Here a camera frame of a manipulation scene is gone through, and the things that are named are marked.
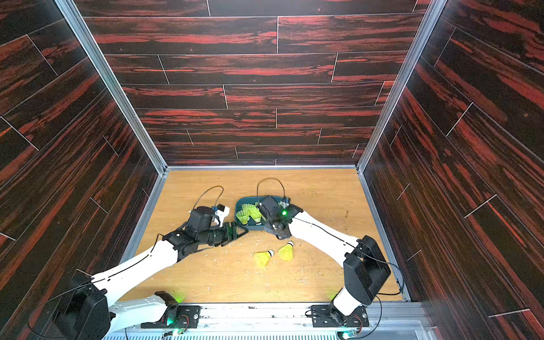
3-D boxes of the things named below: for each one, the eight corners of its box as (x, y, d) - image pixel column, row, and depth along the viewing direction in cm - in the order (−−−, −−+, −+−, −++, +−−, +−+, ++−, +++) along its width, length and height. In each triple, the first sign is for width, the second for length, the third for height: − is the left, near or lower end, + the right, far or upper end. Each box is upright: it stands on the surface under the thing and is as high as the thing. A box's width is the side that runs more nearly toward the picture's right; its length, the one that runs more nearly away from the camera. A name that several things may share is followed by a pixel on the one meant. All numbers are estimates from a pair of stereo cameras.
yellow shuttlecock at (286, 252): (287, 263, 88) (287, 260, 85) (278, 253, 91) (278, 250, 88) (299, 253, 91) (300, 249, 88) (289, 243, 94) (290, 240, 91)
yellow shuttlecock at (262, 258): (253, 268, 87) (253, 266, 84) (254, 252, 91) (254, 249, 89) (274, 268, 87) (274, 266, 84) (274, 252, 91) (274, 249, 89)
